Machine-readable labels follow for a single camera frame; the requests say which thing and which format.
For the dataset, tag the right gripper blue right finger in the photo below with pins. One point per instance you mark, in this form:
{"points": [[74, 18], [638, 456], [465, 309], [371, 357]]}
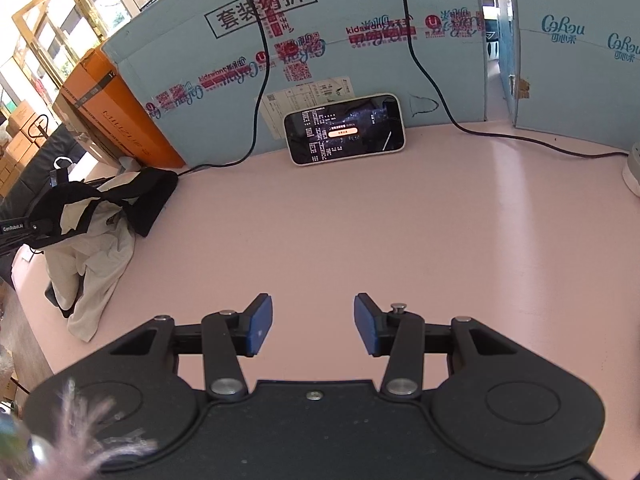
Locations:
{"points": [[372, 326]]}

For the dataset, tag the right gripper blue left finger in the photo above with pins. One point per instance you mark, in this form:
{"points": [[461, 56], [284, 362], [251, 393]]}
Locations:
{"points": [[255, 324]]}

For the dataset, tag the white smartphone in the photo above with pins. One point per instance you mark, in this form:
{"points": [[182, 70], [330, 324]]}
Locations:
{"points": [[348, 129]]}

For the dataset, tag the black and cream garment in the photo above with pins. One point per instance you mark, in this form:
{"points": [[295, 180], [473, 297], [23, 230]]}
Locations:
{"points": [[87, 234]]}

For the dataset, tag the white shipping label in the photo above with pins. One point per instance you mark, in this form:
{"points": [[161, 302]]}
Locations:
{"points": [[276, 105]]}

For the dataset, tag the pink fluffy charm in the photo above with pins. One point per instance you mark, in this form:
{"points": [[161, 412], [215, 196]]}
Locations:
{"points": [[77, 453]]}

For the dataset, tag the orange cardboard box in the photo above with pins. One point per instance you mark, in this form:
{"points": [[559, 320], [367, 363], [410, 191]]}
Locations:
{"points": [[96, 94]]}

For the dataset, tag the left light blue cardboard panel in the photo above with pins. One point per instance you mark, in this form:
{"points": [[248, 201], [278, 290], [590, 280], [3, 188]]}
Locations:
{"points": [[201, 67]]}

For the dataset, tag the light blue cardboard panel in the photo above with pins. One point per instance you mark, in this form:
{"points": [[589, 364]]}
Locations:
{"points": [[577, 69], [201, 67]]}

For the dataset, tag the stacked cardboard boxes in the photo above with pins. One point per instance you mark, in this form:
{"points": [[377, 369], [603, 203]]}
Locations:
{"points": [[27, 132]]}

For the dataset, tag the right light blue cardboard panel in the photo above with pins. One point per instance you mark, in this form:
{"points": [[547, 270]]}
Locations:
{"points": [[577, 69]]}

